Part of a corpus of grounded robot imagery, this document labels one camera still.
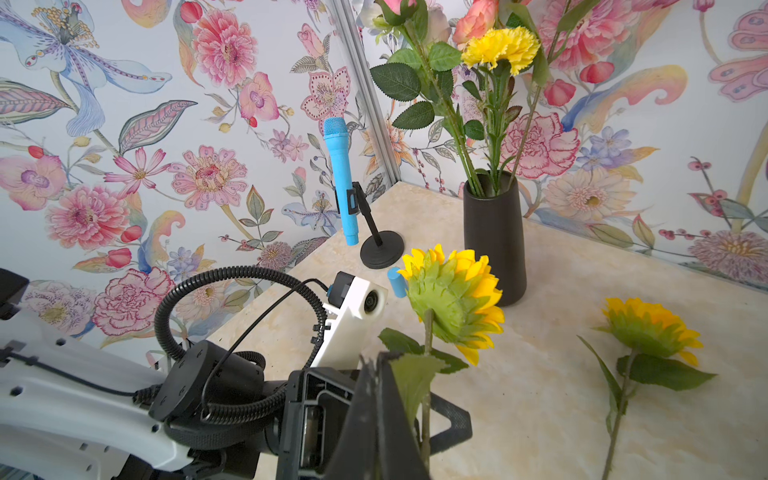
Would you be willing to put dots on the black microphone stand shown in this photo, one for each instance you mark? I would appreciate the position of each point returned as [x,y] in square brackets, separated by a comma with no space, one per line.
[383,248]

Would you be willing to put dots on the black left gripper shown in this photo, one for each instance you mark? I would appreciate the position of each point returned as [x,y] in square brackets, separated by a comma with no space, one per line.
[313,417]

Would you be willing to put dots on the black cylindrical vase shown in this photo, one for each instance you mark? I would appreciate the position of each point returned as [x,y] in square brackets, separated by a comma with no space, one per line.
[493,227]

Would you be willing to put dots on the pink rose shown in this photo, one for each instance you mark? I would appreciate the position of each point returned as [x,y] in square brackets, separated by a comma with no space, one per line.
[398,12]

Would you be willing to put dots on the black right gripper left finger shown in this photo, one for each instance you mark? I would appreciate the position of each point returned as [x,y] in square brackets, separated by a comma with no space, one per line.
[376,440]

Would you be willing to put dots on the peach pink flowers cluster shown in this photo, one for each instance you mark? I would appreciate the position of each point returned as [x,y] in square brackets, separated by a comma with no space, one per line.
[481,17]

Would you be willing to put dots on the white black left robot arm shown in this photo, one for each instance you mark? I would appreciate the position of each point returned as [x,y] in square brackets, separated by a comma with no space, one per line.
[72,411]

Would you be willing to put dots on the small yellow sunflower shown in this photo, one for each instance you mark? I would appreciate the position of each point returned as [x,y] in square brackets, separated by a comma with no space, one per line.
[455,298]

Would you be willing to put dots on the large yellow sunflower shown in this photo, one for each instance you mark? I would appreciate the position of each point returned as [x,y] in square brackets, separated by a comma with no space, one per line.
[660,353]

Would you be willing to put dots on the blue toy microphone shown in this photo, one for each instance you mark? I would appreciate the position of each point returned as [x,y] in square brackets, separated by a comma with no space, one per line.
[336,136]

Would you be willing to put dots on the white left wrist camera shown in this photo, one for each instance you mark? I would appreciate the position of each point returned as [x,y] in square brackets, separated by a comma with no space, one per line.
[354,305]

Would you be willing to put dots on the yellow carnation flower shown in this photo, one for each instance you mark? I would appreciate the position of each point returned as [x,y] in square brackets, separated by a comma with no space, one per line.
[496,58]

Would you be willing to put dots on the small blue cylinder cap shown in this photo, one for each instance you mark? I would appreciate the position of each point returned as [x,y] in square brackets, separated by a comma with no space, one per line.
[398,282]

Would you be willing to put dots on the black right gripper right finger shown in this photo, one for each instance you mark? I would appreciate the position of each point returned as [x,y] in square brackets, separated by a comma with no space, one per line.
[460,425]

